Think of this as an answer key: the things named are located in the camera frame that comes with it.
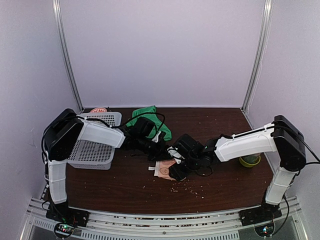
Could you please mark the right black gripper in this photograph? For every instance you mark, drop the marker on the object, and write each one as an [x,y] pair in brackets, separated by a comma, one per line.
[177,175]

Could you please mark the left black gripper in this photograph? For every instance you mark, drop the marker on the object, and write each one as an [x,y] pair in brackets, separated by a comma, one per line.
[161,154]

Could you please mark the orange bunny pattern towel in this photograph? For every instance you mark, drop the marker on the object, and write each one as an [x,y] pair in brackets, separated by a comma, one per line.
[161,169]

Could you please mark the green microfiber towel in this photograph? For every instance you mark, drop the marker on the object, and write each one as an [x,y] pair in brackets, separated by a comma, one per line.
[150,114]

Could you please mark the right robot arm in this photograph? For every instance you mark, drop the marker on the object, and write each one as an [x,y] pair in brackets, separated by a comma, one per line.
[279,136]

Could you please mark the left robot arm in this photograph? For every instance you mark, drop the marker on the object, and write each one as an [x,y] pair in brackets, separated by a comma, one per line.
[57,144]

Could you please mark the green bowl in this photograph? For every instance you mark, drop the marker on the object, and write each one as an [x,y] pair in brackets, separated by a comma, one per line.
[247,165]

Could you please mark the white coral pattern mug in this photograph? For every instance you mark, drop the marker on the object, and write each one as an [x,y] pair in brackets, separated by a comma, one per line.
[252,159]

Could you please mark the white perforated plastic basket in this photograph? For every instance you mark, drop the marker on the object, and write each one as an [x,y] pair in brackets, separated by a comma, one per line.
[96,144]

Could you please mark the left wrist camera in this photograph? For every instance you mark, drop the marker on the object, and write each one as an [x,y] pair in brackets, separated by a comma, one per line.
[147,129]

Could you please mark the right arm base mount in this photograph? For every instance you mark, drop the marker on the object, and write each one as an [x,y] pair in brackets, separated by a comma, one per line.
[262,217]

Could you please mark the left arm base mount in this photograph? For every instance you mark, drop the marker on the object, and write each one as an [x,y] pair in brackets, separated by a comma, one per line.
[67,219]

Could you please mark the right aluminium frame post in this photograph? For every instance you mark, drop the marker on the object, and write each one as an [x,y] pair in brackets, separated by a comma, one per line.
[261,47]

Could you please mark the aluminium frame post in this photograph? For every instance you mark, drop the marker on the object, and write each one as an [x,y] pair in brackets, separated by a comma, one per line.
[261,47]
[56,4]

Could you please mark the left aluminium frame post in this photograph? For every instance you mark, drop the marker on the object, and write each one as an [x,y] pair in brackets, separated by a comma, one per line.
[56,4]

